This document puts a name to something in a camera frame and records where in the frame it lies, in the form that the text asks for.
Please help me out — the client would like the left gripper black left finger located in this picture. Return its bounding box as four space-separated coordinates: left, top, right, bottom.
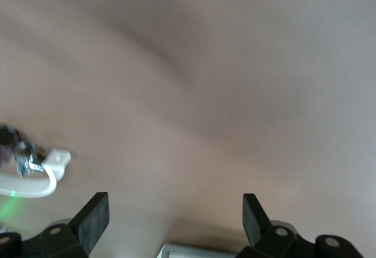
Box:
0 192 110 258

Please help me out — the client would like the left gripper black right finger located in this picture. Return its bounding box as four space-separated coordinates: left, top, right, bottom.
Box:
239 193 365 258

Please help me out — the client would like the dark brown switch component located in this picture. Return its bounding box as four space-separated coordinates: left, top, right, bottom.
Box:
0 125 45 178

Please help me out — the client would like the white curved plastic part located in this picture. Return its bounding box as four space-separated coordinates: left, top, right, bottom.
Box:
0 148 72 199

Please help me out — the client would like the brown paper table cover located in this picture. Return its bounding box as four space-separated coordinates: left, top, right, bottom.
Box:
0 0 376 258

